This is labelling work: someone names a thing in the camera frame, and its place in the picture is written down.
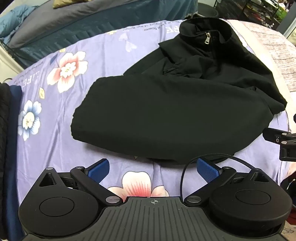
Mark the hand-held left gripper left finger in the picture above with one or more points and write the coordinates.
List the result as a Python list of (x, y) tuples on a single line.
[(98, 171)]

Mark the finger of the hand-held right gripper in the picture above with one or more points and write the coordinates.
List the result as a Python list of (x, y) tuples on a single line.
[(272, 134)]

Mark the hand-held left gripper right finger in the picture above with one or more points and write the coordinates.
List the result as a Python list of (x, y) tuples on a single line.
[(207, 172)]

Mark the black zip jacket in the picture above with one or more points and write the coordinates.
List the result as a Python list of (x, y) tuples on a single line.
[(166, 109)]

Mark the dark blue bag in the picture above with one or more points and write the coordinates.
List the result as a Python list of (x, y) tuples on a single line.
[(289, 185)]

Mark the floral purple bedsheet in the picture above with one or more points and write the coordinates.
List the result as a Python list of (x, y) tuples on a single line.
[(69, 115)]

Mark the dark blue cloth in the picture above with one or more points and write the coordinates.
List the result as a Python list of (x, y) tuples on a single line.
[(11, 150)]

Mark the grey knit blanket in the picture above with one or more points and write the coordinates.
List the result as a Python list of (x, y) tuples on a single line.
[(275, 44)]

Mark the black knit cloth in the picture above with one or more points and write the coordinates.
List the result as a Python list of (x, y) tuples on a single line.
[(3, 125)]

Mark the olive yellow pillow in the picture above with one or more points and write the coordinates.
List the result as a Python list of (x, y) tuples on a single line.
[(63, 2)]

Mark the blue duvet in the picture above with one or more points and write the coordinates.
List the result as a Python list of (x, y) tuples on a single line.
[(16, 19)]

